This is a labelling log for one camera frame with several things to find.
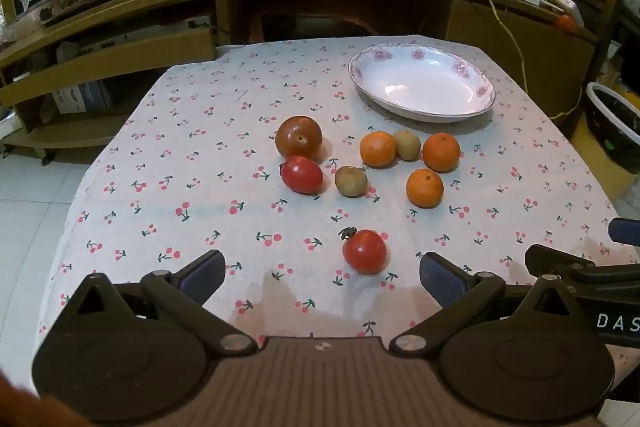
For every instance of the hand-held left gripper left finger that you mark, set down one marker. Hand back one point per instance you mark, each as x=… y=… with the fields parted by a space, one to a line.
x=202 y=273

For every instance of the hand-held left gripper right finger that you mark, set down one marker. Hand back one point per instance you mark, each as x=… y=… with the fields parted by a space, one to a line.
x=441 y=278

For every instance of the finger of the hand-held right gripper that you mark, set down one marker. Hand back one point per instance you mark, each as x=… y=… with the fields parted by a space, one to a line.
x=626 y=231
x=590 y=272

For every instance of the red tomato with stem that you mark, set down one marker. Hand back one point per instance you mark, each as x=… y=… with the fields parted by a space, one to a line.
x=365 y=252

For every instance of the small orange tangerine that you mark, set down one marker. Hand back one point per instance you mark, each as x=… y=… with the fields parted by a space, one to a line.
x=424 y=188
x=378 y=149
x=441 y=152

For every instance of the small brown round fruit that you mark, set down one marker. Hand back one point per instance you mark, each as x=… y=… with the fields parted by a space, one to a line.
x=351 y=181
x=407 y=144

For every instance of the small red tomato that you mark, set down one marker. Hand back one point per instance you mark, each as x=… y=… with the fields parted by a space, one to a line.
x=301 y=174

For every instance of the large dark red tomato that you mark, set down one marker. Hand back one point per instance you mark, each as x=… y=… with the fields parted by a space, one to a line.
x=298 y=137

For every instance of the white floral plate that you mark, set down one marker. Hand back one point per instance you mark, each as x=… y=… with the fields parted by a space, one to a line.
x=425 y=82

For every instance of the waste basket with black bag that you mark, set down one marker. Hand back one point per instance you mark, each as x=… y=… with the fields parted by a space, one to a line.
x=612 y=122

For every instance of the cherry print tablecloth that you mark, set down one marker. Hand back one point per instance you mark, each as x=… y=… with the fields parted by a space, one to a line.
x=200 y=157

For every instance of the blue white cardboard box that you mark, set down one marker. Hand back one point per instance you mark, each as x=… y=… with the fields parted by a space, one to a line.
x=82 y=98

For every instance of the small orange object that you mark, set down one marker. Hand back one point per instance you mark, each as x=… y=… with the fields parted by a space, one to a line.
x=566 y=23

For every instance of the white adapter box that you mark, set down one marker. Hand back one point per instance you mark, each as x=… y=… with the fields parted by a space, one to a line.
x=565 y=4

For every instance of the silver media player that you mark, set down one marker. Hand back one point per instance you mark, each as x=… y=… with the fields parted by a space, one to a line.
x=130 y=36

